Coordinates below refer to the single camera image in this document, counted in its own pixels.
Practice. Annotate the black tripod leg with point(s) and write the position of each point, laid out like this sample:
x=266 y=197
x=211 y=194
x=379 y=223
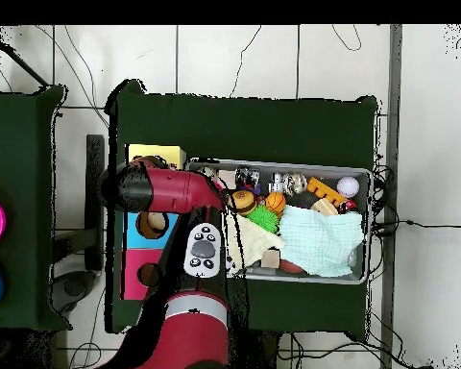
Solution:
x=23 y=65

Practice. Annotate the shallow mesh bin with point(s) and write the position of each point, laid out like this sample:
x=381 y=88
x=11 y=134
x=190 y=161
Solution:
x=353 y=171

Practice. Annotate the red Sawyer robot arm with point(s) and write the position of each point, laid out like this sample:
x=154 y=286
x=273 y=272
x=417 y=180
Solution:
x=176 y=190

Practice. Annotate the cream waffle cloth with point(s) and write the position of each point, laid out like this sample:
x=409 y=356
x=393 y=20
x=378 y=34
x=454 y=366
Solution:
x=261 y=238

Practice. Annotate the green spiky rubber ball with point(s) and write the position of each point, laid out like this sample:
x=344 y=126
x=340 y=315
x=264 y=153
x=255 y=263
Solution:
x=264 y=219

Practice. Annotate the orange toy basketball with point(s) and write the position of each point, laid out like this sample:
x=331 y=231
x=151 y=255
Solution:
x=275 y=201

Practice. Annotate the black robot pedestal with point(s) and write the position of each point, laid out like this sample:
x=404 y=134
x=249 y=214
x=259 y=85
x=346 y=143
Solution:
x=263 y=351

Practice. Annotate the grey metal bar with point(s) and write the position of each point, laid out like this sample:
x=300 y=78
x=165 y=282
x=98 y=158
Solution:
x=393 y=115

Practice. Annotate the hamburger toy ball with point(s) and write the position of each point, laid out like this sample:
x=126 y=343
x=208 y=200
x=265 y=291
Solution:
x=246 y=200

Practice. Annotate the mint green waffle cloth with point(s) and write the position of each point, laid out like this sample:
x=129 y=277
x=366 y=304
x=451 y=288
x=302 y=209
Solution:
x=319 y=242

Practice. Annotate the wooden box with three holes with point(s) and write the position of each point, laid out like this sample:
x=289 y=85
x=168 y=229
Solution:
x=138 y=238

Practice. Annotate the dark green tablecloth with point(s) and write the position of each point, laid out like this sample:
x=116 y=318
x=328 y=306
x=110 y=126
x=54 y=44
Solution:
x=23 y=153
x=253 y=127

